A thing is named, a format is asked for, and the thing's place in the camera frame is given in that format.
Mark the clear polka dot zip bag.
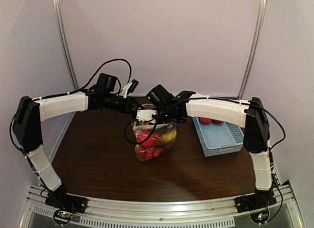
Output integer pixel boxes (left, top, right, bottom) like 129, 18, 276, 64
132, 103, 178, 162

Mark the red fake apple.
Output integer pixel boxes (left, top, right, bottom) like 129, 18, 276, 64
199, 117, 212, 125
137, 129, 157, 148

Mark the light blue plastic basket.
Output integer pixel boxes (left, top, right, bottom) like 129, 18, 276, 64
192, 118, 244, 157

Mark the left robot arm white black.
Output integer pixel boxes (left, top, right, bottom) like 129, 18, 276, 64
11, 73, 139, 191

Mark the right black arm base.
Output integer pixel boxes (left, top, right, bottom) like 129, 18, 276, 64
235, 189, 277, 225

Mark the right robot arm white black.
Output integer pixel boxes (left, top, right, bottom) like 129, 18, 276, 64
146, 84, 272, 191

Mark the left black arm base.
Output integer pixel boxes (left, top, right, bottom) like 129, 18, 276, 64
45, 183, 87, 227

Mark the yellow fake lemon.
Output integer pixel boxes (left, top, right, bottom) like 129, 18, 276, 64
161, 130, 177, 143

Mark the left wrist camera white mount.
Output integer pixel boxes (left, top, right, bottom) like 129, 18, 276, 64
118, 79, 139, 98

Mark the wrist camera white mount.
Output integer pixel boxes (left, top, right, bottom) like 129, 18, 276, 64
118, 79, 139, 98
135, 109, 157, 124

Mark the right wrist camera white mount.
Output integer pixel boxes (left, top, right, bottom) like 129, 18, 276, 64
135, 109, 157, 124

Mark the right black camera cable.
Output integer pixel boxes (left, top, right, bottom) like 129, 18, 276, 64
124, 115, 167, 144

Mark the black camera cable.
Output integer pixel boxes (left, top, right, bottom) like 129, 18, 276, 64
78, 58, 132, 91
124, 115, 167, 144

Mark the left black camera cable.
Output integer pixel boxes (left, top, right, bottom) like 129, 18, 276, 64
78, 58, 132, 91

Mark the right aluminium frame post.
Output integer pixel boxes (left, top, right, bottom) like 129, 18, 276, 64
237, 0, 268, 99

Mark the aluminium frame post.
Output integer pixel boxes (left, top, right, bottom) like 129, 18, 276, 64
237, 0, 268, 99
52, 0, 79, 89

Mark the left aluminium frame post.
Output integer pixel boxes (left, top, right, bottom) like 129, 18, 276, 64
52, 0, 79, 89

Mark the front aluminium rail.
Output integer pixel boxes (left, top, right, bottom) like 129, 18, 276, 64
17, 184, 305, 228

